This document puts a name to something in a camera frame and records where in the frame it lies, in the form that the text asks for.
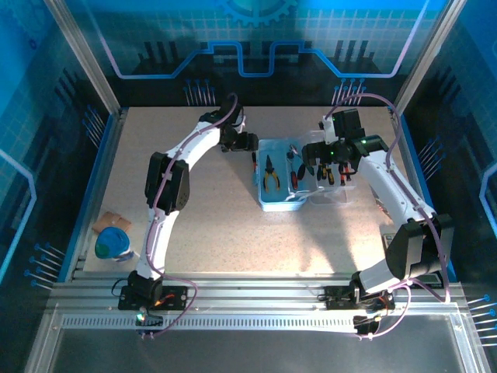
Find brown cardboard piece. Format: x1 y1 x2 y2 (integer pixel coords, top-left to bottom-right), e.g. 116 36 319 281
92 211 132 234

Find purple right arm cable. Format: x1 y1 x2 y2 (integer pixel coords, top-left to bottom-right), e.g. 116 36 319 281
325 92 451 341

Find yellow handled pliers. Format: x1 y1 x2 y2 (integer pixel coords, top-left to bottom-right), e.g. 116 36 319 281
262 154 281 192

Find stubby red black screwdriver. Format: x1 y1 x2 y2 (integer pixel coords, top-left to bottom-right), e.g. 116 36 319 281
287 152 300 190

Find slotted aluminium cable duct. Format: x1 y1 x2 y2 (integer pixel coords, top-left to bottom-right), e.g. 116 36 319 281
61 315 465 332

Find black desk calculator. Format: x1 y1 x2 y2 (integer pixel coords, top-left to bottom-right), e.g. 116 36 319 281
382 232 447 289

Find blue tool case clear lid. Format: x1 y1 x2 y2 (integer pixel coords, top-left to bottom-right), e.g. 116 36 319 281
257 130 358 213

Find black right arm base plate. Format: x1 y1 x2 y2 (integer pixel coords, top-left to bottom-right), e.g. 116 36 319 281
324 284 396 312

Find aluminium corner post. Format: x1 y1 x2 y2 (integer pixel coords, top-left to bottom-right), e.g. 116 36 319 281
43 0 122 117
390 0 455 120

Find aluminium frame rail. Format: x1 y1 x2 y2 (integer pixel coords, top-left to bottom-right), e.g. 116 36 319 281
48 271 467 312

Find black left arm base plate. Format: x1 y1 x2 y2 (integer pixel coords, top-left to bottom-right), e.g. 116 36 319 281
117 284 190 312

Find dark acrylic panel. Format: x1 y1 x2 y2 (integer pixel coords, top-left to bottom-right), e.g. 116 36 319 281
50 328 467 373

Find blue green plastic cup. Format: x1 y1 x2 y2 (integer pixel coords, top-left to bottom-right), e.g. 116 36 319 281
95 227 140 263

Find blue aluminium side rail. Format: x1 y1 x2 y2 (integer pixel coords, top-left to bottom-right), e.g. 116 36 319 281
388 106 457 283
57 108 130 283

